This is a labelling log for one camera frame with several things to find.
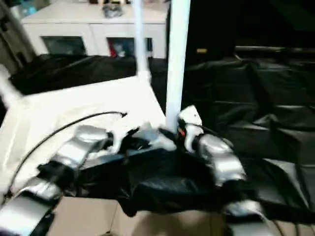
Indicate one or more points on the long black bar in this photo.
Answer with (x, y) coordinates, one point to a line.
(275, 48)

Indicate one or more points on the white cabinet with glass doors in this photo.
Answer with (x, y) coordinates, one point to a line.
(73, 27)

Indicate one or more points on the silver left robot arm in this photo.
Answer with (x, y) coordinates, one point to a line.
(73, 147)

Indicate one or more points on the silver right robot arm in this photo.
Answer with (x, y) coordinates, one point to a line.
(221, 157)

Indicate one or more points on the small bottle with white label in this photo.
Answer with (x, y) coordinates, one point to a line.
(120, 52)

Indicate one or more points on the grey curtain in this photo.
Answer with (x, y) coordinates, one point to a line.
(12, 37)

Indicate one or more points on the black backdrop cloth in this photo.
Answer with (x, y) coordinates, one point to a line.
(246, 22)

